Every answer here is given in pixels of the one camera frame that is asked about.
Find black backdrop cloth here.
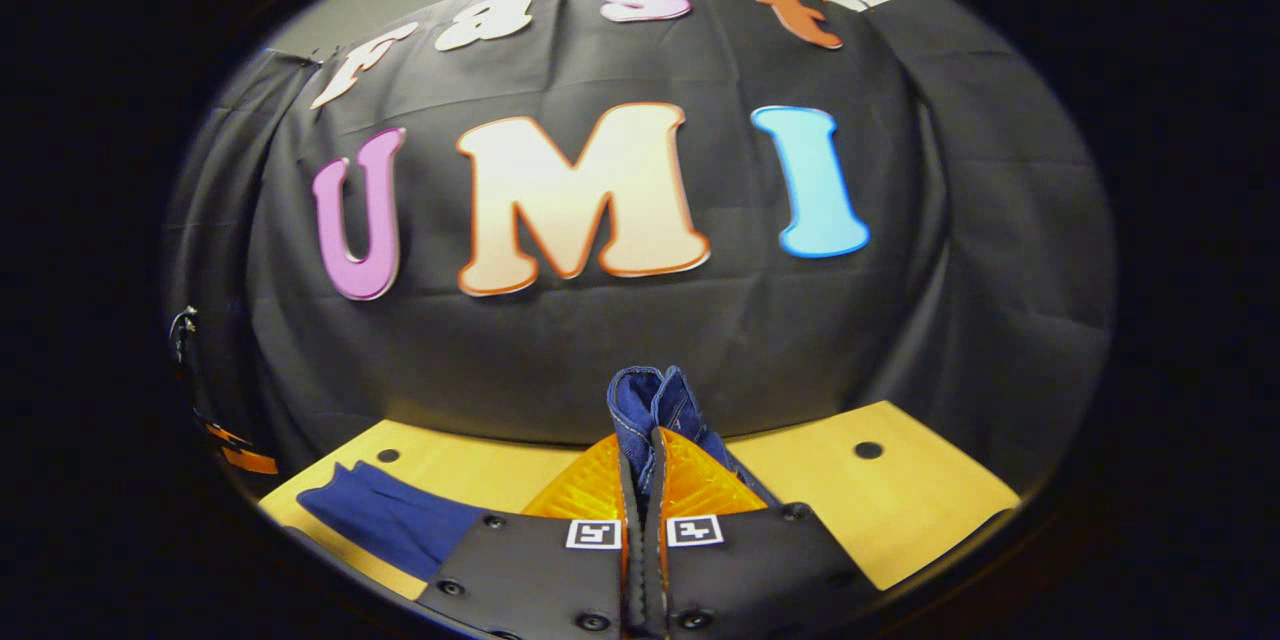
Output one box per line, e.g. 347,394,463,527
165,0,1116,501

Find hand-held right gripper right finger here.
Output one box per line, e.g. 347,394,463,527
645,425,881,640

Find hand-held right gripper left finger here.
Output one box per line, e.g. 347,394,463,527
415,432,641,640

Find blue denim jeans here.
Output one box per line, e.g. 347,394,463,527
297,365,783,583

